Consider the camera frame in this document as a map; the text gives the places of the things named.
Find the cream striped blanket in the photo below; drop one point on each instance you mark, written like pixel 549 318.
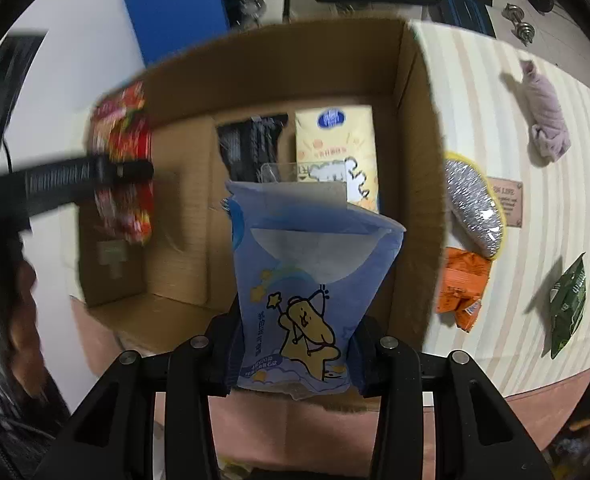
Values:
pixel 540 260

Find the pink bed sheet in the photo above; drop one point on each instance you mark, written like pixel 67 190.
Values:
pixel 300 440

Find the blue cartoon tissue packet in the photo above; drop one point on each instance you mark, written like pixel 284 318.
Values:
pixel 300 270

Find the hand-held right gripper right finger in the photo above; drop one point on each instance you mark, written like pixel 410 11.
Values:
pixel 367 360

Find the brown fabric label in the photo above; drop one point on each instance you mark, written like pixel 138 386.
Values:
pixel 507 202

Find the blue board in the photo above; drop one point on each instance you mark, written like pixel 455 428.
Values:
pixel 180 5

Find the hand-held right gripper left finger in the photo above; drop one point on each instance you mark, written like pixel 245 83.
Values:
pixel 226 360

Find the red snack packet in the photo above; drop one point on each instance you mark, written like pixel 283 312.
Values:
pixel 130 125

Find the orange snack packet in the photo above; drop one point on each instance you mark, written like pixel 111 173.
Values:
pixel 462 280

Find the person's left forearm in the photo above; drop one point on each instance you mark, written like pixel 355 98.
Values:
pixel 25 330

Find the black packet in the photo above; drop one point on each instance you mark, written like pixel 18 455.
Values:
pixel 250 145

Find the cardboard box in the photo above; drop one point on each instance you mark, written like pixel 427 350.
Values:
pixel 185 240

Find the metal dumbbell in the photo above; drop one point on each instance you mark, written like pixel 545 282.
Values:
pixel 522 22

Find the purple towel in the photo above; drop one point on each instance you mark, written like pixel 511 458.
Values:
pixel 545 115

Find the silver yellow-edged packet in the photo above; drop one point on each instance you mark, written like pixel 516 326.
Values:
pixel 475 205

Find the green snack packet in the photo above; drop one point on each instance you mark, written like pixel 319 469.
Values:
pixel 567 305

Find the yellow tissue packet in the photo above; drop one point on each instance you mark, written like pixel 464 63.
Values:
pixel 332 145

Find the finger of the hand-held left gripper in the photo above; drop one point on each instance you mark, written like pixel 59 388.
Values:
pixel 75 175

